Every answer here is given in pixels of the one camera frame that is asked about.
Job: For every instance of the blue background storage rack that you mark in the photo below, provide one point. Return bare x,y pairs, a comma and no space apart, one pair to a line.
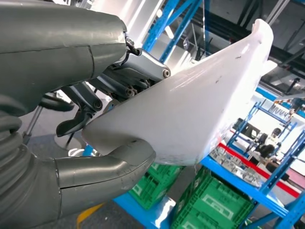
242,124

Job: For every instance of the green plastic crate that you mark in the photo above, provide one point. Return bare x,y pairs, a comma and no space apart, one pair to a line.
181,215
152,186
238,196

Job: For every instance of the blue steel shelf rack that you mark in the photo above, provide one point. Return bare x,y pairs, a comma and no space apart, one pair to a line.
133,210

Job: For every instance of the black stool with chrome pole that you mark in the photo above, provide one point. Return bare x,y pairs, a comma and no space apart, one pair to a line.
57,102

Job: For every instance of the red barrier belt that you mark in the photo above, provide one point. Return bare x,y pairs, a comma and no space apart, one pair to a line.
285,187

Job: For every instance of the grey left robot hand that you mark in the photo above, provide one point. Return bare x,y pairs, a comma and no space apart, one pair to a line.
47,47

